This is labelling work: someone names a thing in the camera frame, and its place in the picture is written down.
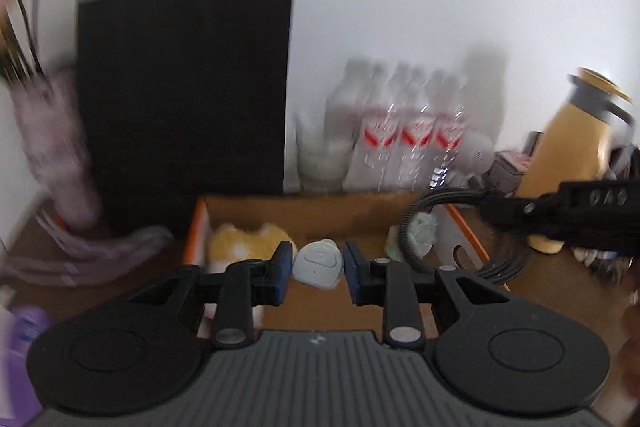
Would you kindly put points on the clear glass cup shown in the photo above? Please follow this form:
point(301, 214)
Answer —
point(320, 157)

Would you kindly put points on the white astronaut figure speaker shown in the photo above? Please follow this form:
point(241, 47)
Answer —
point(477, 154)

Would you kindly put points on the white knobbed object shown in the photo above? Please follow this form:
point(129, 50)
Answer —
point(587, 255)

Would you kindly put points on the pale green soft toy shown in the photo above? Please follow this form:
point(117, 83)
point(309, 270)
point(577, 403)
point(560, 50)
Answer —
point(420, 232)

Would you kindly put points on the yellow plush toy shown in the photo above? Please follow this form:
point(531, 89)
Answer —
point(240, 244)

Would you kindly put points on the purple tissue box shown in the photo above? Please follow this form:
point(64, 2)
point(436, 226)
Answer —
point(25, 332)

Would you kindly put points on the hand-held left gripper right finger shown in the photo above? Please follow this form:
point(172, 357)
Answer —
point(351, 268)

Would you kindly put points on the black paper bag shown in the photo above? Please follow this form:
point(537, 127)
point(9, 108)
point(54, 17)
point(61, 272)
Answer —
point(185, 97)

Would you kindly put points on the mottled purple white vase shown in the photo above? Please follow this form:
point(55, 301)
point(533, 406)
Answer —
point(55, 147)

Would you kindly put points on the grey pouch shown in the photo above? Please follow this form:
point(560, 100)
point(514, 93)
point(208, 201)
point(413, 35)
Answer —
point(507, 172)

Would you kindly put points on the clear plastic sleeve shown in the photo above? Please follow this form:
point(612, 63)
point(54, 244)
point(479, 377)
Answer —
point(100, 257)

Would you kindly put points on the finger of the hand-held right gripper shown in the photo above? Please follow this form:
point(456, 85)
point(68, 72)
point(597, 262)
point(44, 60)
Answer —
point(520, 214)

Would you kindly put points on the red cardboard box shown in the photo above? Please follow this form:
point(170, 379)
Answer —
point(325, 217)

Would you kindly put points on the white earbud case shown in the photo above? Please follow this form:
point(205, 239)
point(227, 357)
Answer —
point(317, 263)

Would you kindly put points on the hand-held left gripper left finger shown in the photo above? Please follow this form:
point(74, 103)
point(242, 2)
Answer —
point(283, 268)

